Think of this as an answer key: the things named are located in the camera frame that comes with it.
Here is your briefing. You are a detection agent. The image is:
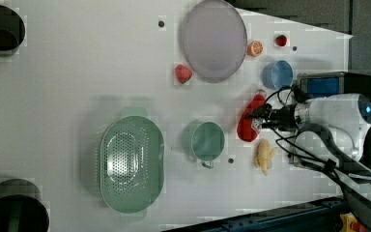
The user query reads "yellow red clamp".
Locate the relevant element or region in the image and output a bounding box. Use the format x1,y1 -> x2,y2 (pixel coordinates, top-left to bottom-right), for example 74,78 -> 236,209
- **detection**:
340,213 -> 366,232

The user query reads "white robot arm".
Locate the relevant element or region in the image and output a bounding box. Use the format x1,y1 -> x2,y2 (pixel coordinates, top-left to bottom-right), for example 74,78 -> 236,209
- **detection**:
244,94 -> 371,230

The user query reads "blue bowl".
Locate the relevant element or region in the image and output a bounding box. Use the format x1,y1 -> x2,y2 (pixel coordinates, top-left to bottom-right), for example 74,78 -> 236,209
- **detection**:
262,60 -> 294,90

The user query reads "red ketchup bottle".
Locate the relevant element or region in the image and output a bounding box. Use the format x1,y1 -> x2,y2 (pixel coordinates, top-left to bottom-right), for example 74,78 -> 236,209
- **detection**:
237,89 -> 267,142

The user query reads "orange slice toy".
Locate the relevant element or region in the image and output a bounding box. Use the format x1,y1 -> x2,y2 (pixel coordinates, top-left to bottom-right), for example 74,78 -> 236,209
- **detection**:
247,41 -> 264,57

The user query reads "grey round plate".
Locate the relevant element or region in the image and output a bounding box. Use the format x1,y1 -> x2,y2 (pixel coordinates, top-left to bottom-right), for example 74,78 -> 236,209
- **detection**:
181,0 -> 247,82

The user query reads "peeled banana toy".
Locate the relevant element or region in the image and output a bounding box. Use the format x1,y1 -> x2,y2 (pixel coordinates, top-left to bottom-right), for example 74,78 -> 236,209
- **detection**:
254,139 -> 278,176

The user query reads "green colander basket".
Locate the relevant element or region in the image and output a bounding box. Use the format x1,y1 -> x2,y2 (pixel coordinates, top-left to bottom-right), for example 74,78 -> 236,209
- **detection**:
99,107 -> 164,214

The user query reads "black cup top left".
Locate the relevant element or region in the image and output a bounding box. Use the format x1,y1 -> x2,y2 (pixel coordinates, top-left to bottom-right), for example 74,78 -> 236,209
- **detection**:
0,5 -> 25,51

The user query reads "blue frame rail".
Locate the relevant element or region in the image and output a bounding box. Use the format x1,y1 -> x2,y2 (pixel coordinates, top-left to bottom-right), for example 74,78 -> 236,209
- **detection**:
165,197 -> 348,232

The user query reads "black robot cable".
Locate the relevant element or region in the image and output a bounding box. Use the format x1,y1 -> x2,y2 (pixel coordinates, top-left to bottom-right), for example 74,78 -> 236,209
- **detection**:
264,84 -> 356,191

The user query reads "black robotic hand gripper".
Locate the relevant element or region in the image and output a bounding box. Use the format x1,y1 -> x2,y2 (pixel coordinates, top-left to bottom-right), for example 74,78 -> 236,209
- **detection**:
246,103 -> 298,131

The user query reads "green metal mug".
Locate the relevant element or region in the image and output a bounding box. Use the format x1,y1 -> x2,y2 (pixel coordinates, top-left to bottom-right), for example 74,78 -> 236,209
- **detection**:
181,121 -> 225,169

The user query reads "red green strawberry toy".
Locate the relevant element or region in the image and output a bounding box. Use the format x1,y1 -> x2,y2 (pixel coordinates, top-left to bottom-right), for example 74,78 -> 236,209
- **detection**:
175,65 -> 192,84

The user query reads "black cup holder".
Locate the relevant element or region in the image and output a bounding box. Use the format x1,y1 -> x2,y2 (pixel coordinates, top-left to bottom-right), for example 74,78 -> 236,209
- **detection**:
0,179 -> 49,232

